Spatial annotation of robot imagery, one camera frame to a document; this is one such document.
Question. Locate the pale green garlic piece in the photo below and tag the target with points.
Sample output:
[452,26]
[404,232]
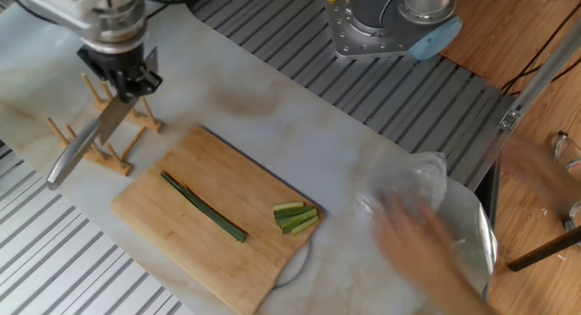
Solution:
[305,225]
[288,206]

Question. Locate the wooden peg rack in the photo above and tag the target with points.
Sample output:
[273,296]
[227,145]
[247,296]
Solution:
[113,163]

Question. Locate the marble pattern table mat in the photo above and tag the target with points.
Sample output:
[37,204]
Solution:
[295,124]

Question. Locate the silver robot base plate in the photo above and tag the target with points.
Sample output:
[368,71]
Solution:
[345,33]

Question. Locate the bare person hand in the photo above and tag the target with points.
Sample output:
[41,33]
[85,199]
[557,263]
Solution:
[417,242]

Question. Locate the long green garlic stalk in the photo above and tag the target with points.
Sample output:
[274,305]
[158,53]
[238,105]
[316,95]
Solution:
[204,208]

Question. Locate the bamboo cutting board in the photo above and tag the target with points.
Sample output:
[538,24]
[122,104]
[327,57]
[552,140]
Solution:
[204,269]

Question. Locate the dark green garlic piece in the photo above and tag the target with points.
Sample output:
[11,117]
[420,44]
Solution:
[292,226]
[295,219]
[292,211]

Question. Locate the aluminium frame beam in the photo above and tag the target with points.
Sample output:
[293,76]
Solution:
[531,92]

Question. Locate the bare person forearm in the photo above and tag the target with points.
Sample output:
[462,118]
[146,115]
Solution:
[458,297]
[535,170]

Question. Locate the dark wooden bar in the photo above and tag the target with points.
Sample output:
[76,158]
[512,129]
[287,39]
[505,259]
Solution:
[544,249]

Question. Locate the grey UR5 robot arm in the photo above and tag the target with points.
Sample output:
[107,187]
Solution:
[113,15]

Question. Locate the steel cleaver knife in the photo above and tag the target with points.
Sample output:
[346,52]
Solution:
[72,156]

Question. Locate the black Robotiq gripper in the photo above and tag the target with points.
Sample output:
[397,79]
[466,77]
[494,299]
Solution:
[113,65]

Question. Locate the clear plastic bag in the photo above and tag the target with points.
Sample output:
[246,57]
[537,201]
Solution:
[408,179]

